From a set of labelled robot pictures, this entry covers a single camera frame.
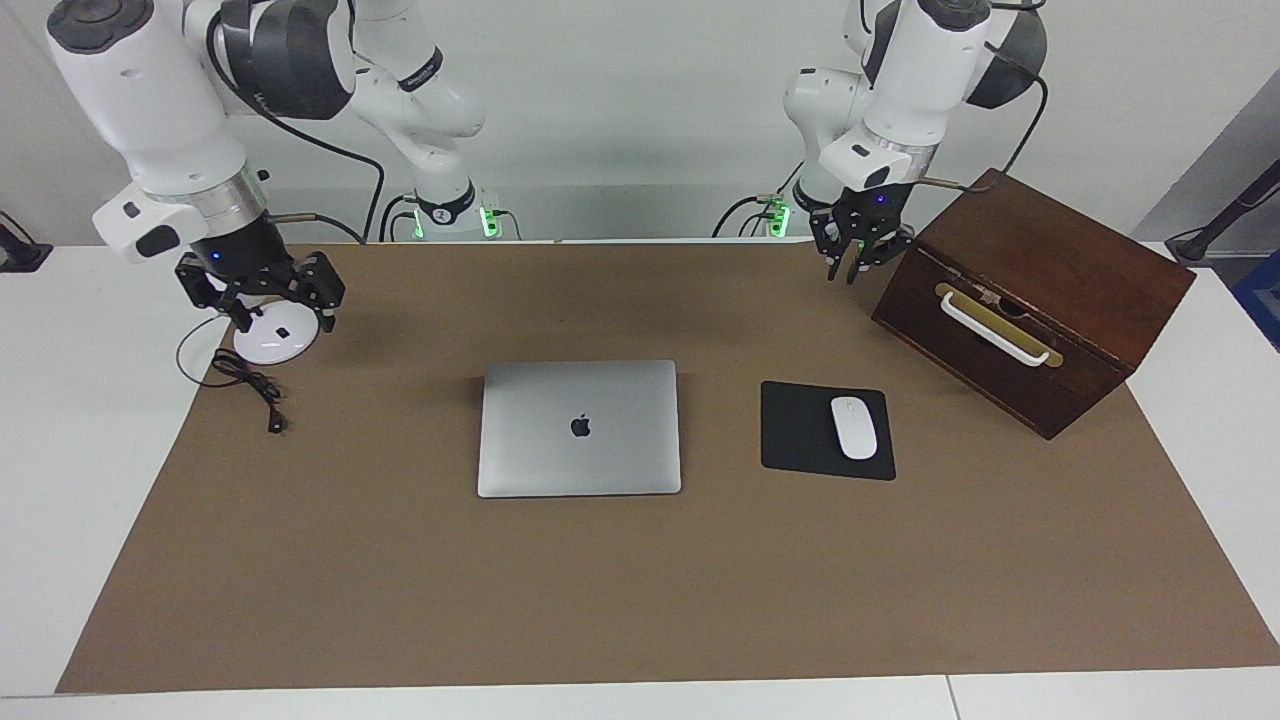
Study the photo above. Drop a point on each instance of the black stand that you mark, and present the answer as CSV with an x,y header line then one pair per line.
x,y
1215,232

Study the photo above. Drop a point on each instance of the blue crate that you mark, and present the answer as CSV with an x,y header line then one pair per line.
x,y
1262,300

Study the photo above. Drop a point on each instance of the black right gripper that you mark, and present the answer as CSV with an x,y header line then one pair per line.
x,y
245,260

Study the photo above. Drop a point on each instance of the dark wooden box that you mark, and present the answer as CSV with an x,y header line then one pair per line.
x,y
1080,270

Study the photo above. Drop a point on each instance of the white computer mouse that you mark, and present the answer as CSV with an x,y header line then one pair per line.
x,y
854,428

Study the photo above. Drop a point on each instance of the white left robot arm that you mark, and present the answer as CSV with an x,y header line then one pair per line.
x,y
920,70

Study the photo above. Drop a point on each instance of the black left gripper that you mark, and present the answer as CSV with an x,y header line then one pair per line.
x,y
865,220

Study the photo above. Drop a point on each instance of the black clamp mount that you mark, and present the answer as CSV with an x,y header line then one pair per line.
x,y
20,255

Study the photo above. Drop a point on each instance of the silver laptop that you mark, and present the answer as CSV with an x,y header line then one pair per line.
x,y
580,460

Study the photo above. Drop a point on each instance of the black mouse pad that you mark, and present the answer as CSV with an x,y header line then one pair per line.
x,y
795,430

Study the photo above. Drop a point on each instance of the brown table mat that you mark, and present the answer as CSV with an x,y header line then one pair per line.
x,y
600,600

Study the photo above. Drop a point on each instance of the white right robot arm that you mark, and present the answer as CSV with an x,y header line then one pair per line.
x,y
150,100

